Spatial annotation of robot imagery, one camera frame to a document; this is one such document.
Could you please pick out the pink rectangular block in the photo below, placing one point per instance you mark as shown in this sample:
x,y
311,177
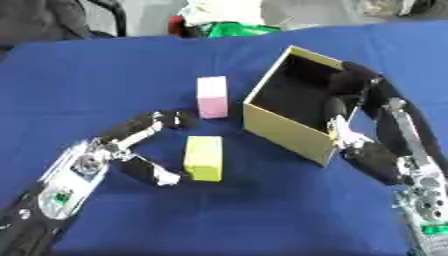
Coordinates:
x,y
212,96

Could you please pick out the green and white bag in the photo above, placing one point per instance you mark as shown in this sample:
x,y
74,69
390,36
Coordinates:
x,y
230,20

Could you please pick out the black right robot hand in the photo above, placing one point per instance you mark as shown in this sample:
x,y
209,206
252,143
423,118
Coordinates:
x,y
379,100

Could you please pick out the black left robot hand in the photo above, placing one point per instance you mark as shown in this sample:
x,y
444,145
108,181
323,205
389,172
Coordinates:
x,y
131,128

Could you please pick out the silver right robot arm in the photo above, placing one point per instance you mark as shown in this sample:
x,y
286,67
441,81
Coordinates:
x,y
429,206

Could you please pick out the tan cardboard box black inside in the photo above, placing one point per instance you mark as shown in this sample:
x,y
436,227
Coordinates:
x,y
291,106

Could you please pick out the black chair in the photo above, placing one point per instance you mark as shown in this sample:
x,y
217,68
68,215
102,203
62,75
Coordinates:
x,y
58,18

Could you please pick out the yellow rectangular block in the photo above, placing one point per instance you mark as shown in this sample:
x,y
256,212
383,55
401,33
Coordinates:
x,y
204,158

